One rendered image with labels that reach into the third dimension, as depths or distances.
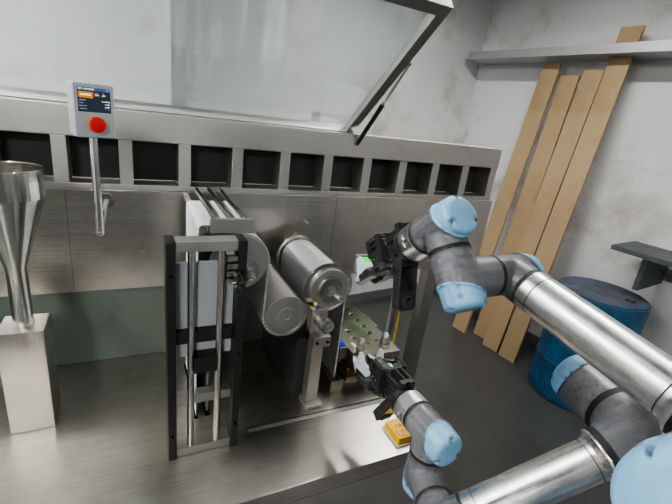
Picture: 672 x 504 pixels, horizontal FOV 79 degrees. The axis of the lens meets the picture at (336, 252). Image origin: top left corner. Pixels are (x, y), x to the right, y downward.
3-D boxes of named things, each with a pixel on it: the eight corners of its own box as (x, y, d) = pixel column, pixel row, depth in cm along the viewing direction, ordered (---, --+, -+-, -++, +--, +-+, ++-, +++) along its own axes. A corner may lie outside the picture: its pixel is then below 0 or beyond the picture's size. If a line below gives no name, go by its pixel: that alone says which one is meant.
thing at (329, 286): (333, 273, 111) (348, 288, 115) (330, 270, 112) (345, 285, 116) (314, 292, 110) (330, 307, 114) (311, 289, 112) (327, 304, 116)
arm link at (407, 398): (427, 424, 92) (397, 433, 89) (415, 411, 96) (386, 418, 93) (433, 397, 90) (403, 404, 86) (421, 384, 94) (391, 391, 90)
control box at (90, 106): (78, 138, 76) (73, 81, 73) (69, 134, 81) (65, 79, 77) (118, 140, 81) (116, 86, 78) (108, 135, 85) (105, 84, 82)
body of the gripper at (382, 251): (390, 242, 95) (420, 221, 85) (399, 278, 92) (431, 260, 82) (362, 243, 91) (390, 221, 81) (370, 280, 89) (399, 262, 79)
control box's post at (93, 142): (95, 233, 87) (88, 136, 80) (95, 231, 88) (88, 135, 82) (103, 233, 87) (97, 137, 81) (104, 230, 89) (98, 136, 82)
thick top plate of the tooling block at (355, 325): (353, 374, 124) (356, 357, 122) (305, 313, 158) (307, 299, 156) (396, 366, 131) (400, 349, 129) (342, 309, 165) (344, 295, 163)
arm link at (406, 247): (444, 254, 78) (410, 256, 75) (430, 262, 82) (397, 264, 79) (435, 218, 81) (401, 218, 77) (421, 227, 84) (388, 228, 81)
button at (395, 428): (397, 446, 108) (399, 439, 107) (384, 427, 114) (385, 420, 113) (419, 440, 111) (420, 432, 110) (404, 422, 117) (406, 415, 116)
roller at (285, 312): (263, 338, 110) (266, 298, 106) (242, 297, 132) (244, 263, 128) (305, 333, 115) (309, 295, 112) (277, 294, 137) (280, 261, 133)
